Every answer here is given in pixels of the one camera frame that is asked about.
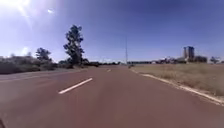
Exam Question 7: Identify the tall thin pole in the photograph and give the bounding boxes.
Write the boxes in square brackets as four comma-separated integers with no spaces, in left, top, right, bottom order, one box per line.
[124,34,129,65]

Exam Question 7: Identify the reddish brown asphalt road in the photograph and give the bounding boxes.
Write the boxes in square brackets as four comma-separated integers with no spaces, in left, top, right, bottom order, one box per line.
[0,64,224,128]

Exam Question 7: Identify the white dashed centre line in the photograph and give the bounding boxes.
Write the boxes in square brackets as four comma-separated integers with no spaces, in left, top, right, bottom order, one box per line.
[57,68,113,96]

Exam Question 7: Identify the tall dark tree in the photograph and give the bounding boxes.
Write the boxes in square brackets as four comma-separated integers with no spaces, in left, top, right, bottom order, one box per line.
[62,24,86,67]

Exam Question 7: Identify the small dark tree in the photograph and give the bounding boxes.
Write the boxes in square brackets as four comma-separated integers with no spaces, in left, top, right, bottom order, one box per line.
[35,46,53,63]

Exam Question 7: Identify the dry grass field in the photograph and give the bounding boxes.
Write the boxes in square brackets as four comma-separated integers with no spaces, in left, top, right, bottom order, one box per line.
[130,62,224,100]

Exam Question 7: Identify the tall building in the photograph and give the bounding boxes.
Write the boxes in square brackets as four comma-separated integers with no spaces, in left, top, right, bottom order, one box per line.
[182,45,196,63]

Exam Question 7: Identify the dark clump of trees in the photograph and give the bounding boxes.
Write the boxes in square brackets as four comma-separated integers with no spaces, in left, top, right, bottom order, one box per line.
[194,55,209,64]

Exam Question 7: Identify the row of roadside bushes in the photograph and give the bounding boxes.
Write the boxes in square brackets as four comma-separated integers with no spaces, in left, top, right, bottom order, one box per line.
[0,54,122,75]

